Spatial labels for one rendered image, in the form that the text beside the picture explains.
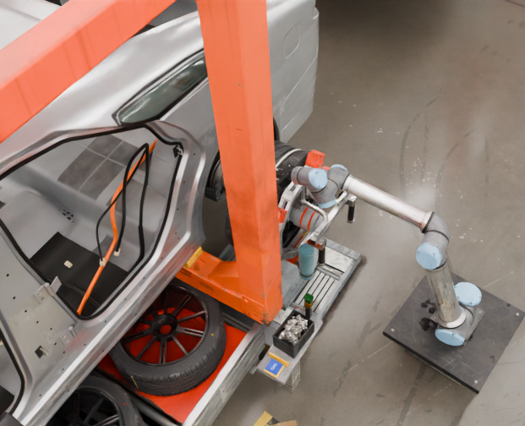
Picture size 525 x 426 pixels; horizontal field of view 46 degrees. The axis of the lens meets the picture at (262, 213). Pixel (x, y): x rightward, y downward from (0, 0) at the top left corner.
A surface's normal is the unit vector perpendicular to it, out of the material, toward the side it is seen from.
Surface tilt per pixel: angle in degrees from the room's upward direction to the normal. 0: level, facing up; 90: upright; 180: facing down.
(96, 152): 6
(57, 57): 90
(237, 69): 90
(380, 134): 0
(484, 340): 0
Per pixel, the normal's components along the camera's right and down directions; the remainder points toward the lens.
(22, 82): 0.84, 0.39
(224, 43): -0.54, 0.67
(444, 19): -0.05, -0.63
